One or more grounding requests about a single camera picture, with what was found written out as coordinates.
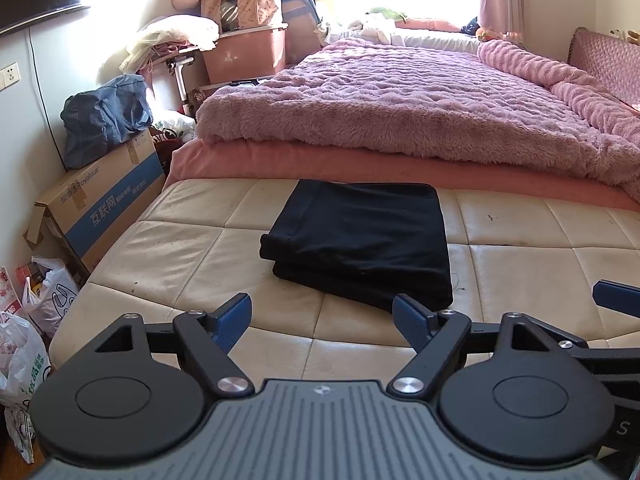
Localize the white folding stand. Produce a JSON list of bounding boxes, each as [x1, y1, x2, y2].
[[167, 55, 202, 118]]

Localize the white cloth bundle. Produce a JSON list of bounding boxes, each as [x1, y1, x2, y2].
[[120, 14, 221, 73]]

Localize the patterned cardboard box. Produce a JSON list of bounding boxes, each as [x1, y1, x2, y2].
[[200, 0, 284, 31]]

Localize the blue fabric bag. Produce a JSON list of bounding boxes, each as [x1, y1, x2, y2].
[[60, 74, 153, 170]]

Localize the green plush toy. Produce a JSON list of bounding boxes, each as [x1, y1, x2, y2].
[[367, 6, 409, 24]]

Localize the large cardboard box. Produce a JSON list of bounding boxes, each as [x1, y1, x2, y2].
[[22, 127, 167, 281]]

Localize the black wall cable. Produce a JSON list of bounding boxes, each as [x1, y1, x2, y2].
[[27, 27, 68, 171]]

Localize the white green plastic bag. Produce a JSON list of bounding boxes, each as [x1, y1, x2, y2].
[[0, 310, 51, 463]]

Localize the pink plastic storage box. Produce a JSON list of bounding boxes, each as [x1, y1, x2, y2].
[[200, 22, 290, 86]]

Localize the white clothes pile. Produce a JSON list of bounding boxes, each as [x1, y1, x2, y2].
[[324, 12, 397, 44]]

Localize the black pants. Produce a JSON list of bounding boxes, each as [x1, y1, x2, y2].
[[259, 180, 455, 313]]

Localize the red white package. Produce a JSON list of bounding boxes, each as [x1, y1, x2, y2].
[[0, 266, 27, 317]]

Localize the white long pillow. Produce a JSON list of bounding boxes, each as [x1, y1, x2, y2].
[[390, 27, 481, 54]]

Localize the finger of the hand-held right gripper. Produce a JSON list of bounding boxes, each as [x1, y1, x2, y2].
[[556, 337, 640, 368], [592, 280, 640, 319]]

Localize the salmon pink bed sheet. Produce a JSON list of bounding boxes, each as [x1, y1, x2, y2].
[[165, 137, 640, 213]]

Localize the pink cushion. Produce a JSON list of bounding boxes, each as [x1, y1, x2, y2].
[[397, 18, 462, 34]]

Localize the beige leather bed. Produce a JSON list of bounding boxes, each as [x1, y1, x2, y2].
[[50, 177, 640, 372]]

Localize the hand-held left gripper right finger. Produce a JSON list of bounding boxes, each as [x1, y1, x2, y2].
[[387, 294, 565, 402]]

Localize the white printed plastic bag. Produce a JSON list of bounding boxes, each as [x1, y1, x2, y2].
[[22, 256, 81, 341]]

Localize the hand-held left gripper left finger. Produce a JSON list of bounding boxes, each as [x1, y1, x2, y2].
[[95, 292, 257, 398]]

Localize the pink fluffy blanket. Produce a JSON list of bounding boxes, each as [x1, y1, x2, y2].
[[195, 35, 640, 197]]

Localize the white snack bag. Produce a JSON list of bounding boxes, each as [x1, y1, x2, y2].
[[150, 112, 198, 143]]

